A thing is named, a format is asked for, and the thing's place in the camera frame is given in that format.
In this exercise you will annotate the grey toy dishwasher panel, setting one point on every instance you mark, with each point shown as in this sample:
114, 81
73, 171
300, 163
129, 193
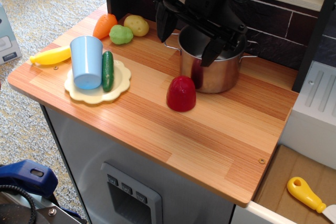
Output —
133, 201

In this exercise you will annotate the light blue plastic cup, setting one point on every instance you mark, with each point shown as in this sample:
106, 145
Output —
86, 59

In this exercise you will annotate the green toy cucumber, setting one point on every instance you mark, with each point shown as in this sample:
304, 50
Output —
107, 71

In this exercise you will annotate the cream scalloped plastic plate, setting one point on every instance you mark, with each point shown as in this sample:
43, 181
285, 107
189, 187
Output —
122, 76

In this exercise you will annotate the green toy vegetable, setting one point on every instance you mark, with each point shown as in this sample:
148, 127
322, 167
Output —
120, 34

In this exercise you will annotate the grey box on carpet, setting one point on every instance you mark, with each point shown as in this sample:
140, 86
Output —
9, 49

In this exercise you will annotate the white toy sink unit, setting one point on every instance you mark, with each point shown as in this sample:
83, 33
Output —
310, 129

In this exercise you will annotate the red toy sweet potato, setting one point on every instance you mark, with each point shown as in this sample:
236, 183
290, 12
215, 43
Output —
181, 94

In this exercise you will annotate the orange toy carrot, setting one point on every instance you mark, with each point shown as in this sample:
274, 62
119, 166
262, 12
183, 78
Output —
104, 25

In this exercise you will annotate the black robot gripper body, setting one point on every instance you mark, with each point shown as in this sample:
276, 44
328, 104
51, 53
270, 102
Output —
214, 18

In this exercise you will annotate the yellow toy potato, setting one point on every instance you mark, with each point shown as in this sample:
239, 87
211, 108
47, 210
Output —
138, 25

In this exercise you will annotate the silver metal pot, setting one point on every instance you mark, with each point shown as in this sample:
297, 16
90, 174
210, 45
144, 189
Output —
221, 75

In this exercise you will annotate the blue clamp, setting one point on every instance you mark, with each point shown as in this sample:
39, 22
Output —
30, 176

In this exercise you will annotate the yellow toy banana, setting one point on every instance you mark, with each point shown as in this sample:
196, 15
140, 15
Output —
52, 56

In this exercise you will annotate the yellow handled toy knife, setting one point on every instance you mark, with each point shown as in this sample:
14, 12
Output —
301, 191

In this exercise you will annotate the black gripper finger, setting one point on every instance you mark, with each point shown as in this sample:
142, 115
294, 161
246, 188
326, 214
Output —
166, 18
212, 50

